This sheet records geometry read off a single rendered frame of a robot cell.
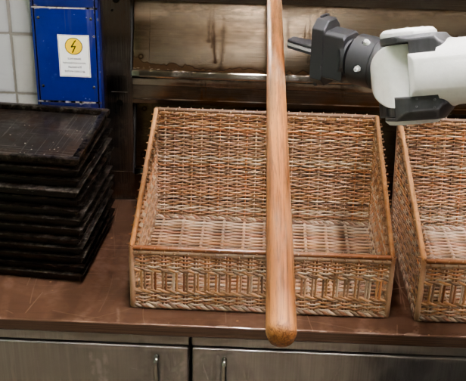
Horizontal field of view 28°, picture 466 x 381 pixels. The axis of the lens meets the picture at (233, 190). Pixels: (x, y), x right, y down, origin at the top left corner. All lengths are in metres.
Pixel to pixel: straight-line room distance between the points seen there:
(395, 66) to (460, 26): 1.01
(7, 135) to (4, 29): 0.32
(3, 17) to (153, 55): 0.37
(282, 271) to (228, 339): 1.02
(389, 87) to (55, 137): 0.98
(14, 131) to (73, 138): 0.14
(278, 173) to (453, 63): 0.26
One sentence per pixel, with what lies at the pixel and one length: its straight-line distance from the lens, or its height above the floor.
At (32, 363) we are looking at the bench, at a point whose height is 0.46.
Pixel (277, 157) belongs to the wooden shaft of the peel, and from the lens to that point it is 1.19.
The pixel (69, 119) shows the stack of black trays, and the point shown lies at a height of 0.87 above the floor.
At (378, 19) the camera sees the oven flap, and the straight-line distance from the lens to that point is 2.25.
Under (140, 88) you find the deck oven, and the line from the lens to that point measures 2.29.
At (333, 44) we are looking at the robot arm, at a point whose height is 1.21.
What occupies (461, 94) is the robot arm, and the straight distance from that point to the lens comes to 1.22.
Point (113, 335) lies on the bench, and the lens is 1.98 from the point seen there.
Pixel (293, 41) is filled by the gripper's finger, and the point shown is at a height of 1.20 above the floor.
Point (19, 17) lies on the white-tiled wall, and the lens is 2.29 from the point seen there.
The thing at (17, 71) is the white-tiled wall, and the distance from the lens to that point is 2.34.
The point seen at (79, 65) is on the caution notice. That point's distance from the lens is 2.26.
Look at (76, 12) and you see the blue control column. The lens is 2.22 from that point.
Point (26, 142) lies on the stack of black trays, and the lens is 2.06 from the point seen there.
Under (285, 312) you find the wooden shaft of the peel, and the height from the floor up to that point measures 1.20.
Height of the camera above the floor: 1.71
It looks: 27 degrees down
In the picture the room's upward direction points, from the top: 1 degrees clockwise
